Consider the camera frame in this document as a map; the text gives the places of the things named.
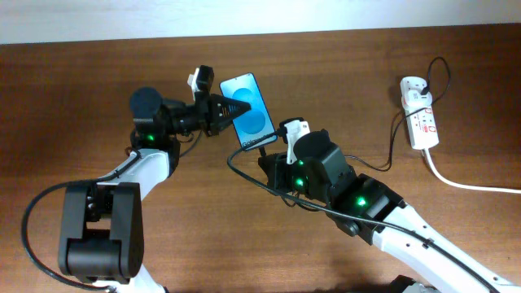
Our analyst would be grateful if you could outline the white power strip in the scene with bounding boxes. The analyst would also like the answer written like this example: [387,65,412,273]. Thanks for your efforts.
[404,105,440,151]

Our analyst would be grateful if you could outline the blue screen Galaxy smartphone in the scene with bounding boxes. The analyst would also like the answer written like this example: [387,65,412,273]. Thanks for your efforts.
[220,72,275,147]

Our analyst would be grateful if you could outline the right black camera cable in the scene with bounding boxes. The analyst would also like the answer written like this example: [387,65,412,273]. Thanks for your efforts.
[226,129,501,293]

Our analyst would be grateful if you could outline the white power strip cord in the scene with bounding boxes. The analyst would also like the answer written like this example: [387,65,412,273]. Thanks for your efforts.
[422,147,521,195]

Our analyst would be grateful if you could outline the white USB charger adapter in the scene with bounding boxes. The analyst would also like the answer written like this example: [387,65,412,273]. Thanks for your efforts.
[400,77,432,111]

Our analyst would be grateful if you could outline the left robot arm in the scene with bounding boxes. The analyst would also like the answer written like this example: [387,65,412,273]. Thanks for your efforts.
[58,87,252,292]

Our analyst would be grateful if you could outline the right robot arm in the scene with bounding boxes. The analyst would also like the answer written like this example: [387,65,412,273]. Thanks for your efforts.
[259,129,520,292]

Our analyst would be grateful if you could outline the black USB charging cable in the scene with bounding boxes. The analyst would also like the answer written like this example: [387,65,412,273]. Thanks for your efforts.
[256,56,452,172]

